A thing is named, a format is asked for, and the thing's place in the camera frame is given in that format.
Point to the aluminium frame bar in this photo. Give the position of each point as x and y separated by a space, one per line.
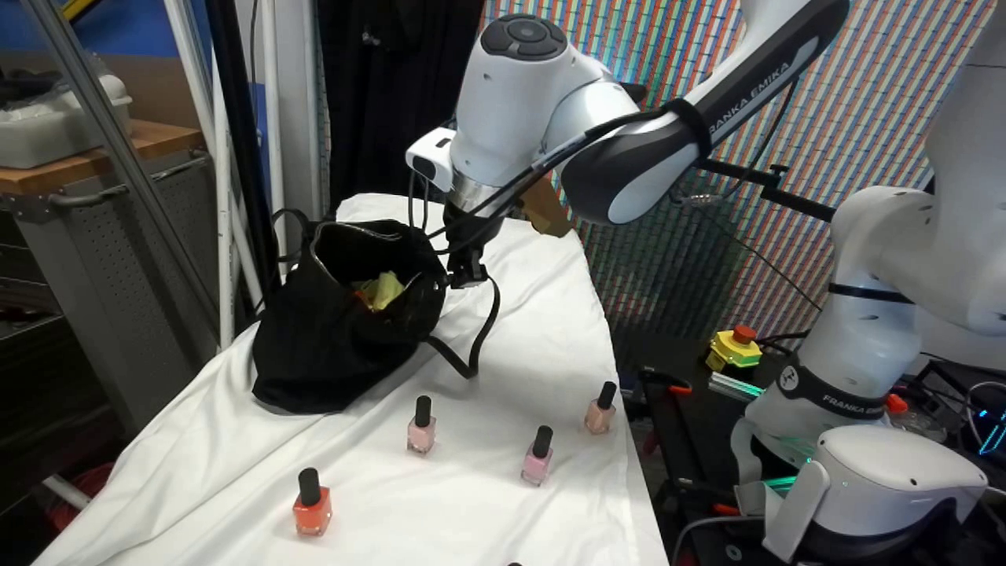
113 159

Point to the yellow cloth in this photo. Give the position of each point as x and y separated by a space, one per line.
382 292

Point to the grey cart with wooden top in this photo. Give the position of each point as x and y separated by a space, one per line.
96 240

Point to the white plastic container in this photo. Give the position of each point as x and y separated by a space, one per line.
56 121

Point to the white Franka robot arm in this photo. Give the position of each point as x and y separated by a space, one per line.
523 106

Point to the teal flat box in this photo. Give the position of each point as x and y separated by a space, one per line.
738 385

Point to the pale pink nail polish bottle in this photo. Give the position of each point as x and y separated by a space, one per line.
421 435

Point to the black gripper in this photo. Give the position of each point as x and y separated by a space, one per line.
469 236

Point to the white tablecloth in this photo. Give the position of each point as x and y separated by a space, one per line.
473 522

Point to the black vertical pole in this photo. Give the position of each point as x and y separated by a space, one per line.
240 146

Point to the beige nail polish bottle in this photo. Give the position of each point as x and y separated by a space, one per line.
598 416

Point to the yellow emergency stop button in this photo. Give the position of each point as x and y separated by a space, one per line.
738 348

